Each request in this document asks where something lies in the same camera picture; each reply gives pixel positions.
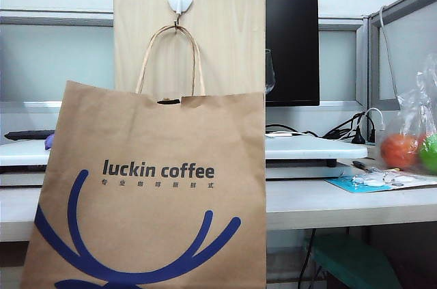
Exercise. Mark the brown luckin coffee paper bag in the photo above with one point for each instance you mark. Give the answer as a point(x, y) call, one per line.
point(147, 186)

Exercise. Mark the clear plastic bag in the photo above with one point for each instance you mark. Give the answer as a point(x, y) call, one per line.
point(409, 111)

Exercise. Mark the small white flat device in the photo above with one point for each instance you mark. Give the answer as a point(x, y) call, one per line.
point(281, 135)

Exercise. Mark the clear wine glass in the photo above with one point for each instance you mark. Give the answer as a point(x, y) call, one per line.
point(269, 70)

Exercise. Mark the white desk riser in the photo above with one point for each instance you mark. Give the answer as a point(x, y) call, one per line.
point(20, 159)
point(314, 152)

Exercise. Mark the light wooden board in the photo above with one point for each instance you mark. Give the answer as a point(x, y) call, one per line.
point(228, 22)

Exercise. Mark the black computer monitor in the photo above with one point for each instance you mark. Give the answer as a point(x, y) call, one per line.
point(293, 50)

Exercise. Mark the grey cubicle partition panel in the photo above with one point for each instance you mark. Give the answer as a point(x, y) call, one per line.
point(406, 46)
point(41, 63)
point(341, 60)

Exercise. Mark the blue printed card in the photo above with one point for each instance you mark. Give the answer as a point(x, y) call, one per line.
point(345, 184)

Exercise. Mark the black power plug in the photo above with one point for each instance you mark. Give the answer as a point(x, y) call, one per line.
point(358, 135)

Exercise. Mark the black pen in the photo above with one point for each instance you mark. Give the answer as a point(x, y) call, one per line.
point(361, 165)

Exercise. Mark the small white plastic pieces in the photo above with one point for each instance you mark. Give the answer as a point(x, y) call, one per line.
point(368, 179)

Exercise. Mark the soft wrist rest pad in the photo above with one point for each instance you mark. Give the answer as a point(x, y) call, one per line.
point(49, 141)

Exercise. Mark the orange ball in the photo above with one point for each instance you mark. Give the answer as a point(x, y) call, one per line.
point(398, 150)

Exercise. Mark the green plastic stool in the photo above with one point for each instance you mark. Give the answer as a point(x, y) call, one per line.
point(351, 261)

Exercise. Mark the black keyboard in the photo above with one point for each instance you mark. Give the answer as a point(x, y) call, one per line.
point(27, 134)

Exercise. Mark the green ball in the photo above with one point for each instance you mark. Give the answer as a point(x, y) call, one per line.
point(429, 154)

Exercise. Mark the white wall hook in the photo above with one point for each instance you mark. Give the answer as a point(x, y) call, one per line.
point(180, 0)

